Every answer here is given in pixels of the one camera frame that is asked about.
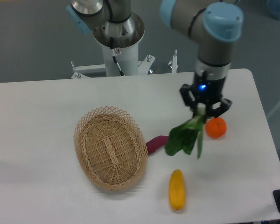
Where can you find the purple sweet potato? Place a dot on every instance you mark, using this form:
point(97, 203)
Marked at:
point(156, 143)

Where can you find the yellow squash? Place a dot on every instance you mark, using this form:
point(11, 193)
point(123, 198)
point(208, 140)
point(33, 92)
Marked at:
point(176, 190)

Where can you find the blue plastic bag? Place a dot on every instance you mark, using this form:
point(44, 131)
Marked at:
point(273, 8)

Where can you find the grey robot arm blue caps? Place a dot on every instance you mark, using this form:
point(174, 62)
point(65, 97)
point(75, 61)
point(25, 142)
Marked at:
point(215, 25)

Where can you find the orange mandarin fruit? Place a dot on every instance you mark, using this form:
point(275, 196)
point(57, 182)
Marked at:
point(216, 127)

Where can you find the woven wicker basket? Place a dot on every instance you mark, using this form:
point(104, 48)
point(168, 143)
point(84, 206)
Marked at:
point(110, 148)

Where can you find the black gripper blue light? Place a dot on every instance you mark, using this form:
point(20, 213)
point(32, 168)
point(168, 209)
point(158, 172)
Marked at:
point(208, 92)

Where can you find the green bok choy vegetable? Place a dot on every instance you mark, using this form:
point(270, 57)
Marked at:
point(185, 136)

